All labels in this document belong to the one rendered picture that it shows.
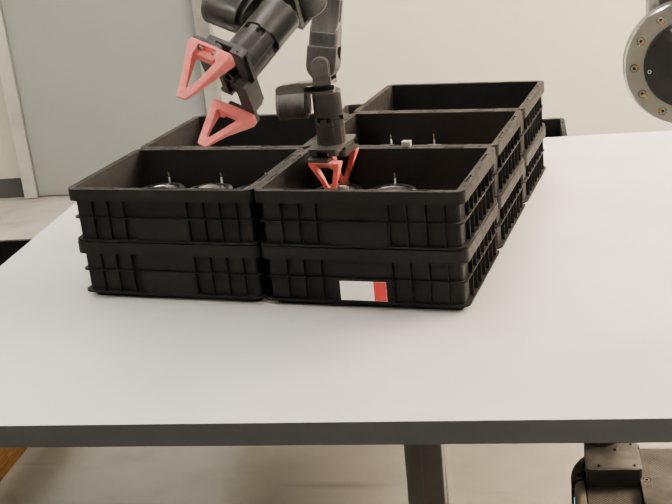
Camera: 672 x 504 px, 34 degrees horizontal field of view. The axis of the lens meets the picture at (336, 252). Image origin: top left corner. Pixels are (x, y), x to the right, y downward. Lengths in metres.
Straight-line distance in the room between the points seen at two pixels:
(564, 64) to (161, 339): 3.45
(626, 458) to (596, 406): 0.70
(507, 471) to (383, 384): 1.14
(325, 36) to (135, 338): 0.67
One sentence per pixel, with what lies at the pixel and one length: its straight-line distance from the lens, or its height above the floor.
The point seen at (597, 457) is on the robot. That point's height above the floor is 0.28.
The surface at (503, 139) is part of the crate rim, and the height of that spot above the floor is 0.93.
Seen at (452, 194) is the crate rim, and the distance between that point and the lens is 1.93.
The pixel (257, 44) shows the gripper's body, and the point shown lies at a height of 1.28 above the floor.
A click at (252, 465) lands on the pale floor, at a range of 3.00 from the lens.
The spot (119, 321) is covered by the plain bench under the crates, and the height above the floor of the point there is 0.70.
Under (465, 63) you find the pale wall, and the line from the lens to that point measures 5.20.
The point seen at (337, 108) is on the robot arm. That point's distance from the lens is 2.17.
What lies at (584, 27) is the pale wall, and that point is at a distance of 5.17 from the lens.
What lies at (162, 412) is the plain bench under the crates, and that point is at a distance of 1.78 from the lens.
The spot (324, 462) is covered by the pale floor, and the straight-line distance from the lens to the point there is 2.96.
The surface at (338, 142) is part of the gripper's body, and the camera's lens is 2.18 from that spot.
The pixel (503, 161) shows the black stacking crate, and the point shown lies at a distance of 2.30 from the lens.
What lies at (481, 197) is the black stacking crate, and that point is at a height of 0.87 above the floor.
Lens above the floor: 1.50
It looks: 20 degrees down
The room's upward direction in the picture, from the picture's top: 6 degrees counter-clockwise
